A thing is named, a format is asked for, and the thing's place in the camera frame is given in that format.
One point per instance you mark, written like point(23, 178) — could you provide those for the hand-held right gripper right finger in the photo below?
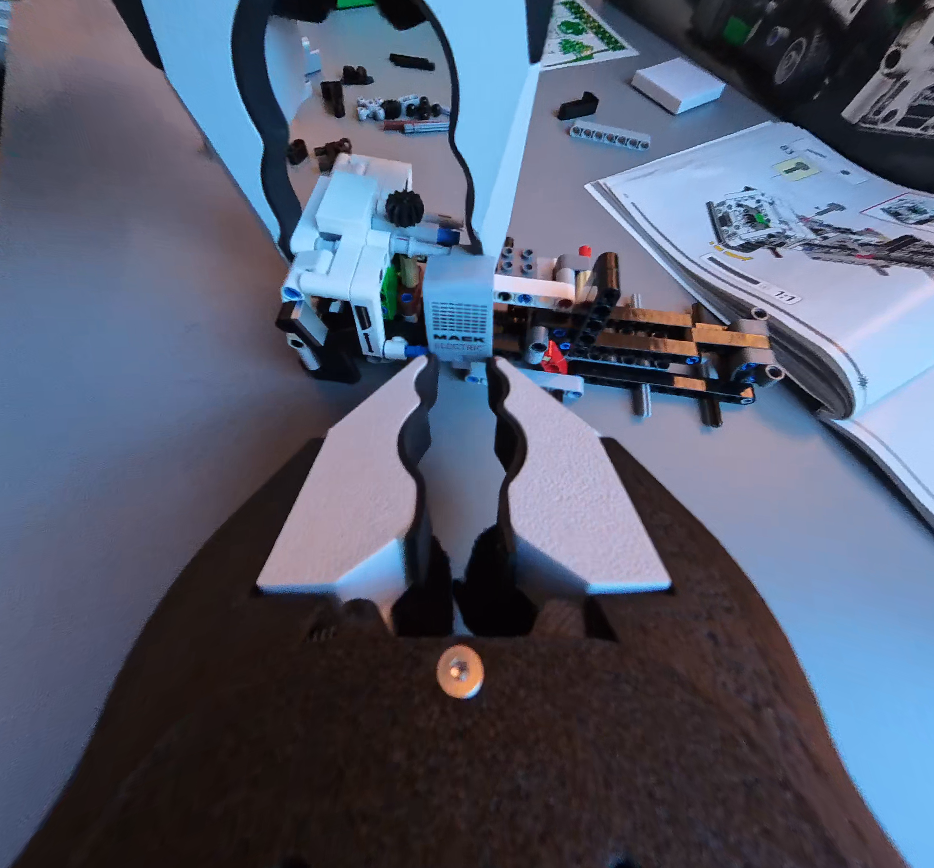
point(576, 510)

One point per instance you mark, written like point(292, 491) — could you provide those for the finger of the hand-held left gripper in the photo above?
point(197, 21)
point(481, 43)

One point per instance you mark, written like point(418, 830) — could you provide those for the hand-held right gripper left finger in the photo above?
point(343, 503)

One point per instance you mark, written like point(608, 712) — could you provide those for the white lego truck model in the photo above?
point(350, 226)

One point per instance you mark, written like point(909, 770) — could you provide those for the black lego axle connector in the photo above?
point(412, 61)

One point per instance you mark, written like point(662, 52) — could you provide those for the cluster of small lego parts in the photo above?
point(398, 109)

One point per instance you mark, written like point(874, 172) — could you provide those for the black angled lego piece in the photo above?
point(580, 107)

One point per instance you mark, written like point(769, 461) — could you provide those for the grey lego beam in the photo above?
point(609, 134)

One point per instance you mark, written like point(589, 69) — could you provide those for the small black lego connector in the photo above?
point(298, 151)

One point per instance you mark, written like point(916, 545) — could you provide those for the black lego connector with holes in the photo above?
point(332, 155)

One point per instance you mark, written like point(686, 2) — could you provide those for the black lego set box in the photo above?
point(766, 7)

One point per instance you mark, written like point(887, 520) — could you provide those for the open lego instruction booklet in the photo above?
point(875, 313)

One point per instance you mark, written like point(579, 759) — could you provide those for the green sticker sheet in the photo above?
point(584, 29)

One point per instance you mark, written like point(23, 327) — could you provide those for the small white box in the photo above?
point(678, 83)

